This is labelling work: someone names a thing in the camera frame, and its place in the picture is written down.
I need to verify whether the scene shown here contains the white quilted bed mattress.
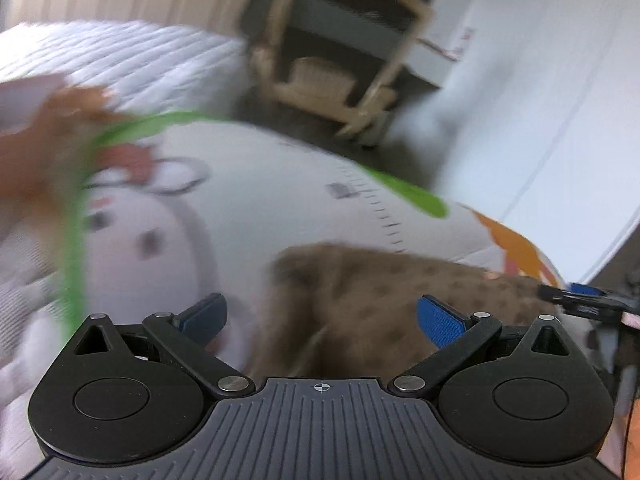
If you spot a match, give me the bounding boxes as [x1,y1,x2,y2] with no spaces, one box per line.
[0,20,252,133]

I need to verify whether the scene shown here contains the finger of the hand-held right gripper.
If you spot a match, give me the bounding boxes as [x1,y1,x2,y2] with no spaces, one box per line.
[536,282,640,322]

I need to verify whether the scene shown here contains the light wooden chair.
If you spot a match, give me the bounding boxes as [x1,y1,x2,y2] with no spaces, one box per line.
[249,0,437,147]

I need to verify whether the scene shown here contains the white cardboard box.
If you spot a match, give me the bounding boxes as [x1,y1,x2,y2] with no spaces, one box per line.
[414,0,477,63]

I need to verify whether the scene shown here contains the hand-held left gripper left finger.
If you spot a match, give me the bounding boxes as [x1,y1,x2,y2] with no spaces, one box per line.
[74,293,257,402]

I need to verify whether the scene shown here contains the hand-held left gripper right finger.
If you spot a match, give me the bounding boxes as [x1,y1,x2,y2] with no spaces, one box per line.
[391,295,576,401]

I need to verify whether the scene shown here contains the printed cartoon blanket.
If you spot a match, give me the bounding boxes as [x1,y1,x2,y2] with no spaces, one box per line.
[0,110,576,480]

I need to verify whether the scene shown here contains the brown spotted garment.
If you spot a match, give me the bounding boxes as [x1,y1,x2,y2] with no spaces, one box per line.
[249,242,569,382]

